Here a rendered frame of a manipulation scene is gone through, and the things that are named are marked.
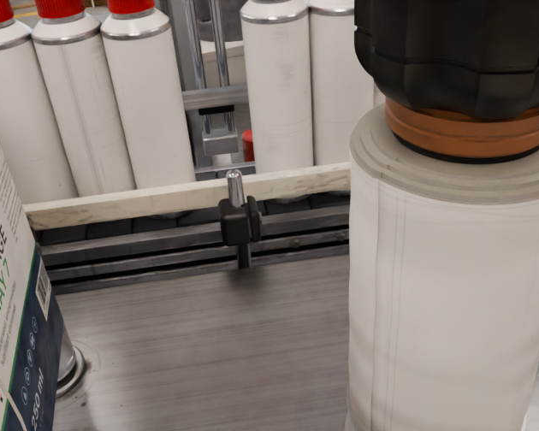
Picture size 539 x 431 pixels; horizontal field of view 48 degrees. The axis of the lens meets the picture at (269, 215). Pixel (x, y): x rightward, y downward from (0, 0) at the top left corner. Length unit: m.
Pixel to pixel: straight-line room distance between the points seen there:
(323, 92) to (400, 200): 0.29
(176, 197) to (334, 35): 0.18
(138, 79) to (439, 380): 0.31
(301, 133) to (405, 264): 0.29
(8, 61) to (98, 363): 0.23
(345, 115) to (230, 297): 0.17
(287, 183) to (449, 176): 0.31
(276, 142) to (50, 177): 0.19
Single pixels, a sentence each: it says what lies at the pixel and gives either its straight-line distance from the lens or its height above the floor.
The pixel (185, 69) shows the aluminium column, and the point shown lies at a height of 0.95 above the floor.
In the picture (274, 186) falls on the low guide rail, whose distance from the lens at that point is 0.50.
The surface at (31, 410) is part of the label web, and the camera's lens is 0.31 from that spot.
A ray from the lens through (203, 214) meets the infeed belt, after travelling 0.53.
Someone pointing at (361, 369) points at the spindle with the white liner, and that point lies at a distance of 0.28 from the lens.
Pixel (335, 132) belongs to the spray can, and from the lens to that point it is 0.50.
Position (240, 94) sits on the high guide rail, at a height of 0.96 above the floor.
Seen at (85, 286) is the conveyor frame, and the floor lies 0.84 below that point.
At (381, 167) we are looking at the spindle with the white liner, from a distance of 0.21.
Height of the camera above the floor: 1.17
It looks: 34 degrees down
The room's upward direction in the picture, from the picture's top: 5 degrees counter-clockwise
